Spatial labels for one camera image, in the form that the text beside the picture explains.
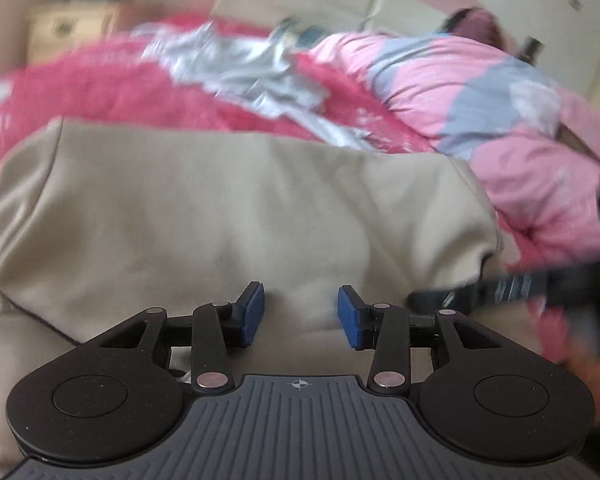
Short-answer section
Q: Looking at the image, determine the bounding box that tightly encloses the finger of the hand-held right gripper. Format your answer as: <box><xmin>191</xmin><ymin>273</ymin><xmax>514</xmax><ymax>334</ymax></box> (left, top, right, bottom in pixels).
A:
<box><xmin>407</xmin><ymin>282</ymin><xmax>482</xmax><ymax>313</ymax></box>

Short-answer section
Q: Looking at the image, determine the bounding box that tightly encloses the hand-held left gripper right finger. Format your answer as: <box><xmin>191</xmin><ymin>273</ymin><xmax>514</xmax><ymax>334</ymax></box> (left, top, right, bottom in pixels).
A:
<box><xmin>337</xmin><ymin>284</ymin><xmax>504</xmax><ymax>396</ymax></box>

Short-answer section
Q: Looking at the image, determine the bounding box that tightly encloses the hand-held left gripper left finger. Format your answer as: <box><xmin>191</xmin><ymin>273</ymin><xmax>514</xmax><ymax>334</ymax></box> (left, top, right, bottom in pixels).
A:
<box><xmin>96</xmin><ymin>281</ymin><xmax>266</xmax><ymax>394</ymax></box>

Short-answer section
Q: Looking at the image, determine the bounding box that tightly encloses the beige jacket with black trim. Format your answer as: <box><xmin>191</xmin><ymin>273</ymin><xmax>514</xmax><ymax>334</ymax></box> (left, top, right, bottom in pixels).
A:
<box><xmin>0</xmin><ymin>116</ymin><xmax>551</xmax><ymax>480</ymax></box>

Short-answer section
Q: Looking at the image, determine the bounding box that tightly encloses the pink and grey duvet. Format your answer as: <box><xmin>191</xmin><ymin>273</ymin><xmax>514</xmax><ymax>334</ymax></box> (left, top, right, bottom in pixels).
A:
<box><xmin>307</xmin><ymin>31</ymin><xmax>600</xmax><ymax>273</ymax></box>

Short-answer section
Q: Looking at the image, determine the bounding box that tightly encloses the white shirt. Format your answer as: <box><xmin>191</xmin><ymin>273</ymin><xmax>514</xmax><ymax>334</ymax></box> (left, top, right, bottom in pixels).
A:
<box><xmin>132</xmin><ymin>22</ymin><xmax>376</xmax><ymax>148</ymax></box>

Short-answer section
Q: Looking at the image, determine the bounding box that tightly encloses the doll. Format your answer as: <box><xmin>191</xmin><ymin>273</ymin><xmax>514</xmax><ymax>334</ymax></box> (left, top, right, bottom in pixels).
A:
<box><xmin>440</xmin><ymin>6</ymin><xmax>511</xmax><ymax>58</ymax></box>

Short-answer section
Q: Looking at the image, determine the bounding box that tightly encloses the cream nightstand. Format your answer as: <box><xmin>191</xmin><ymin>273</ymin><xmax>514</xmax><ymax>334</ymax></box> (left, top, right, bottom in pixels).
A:
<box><xmin>26</xmin><ymin>1</ymin><xmax>128</xmax><ymax>65</ymax></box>

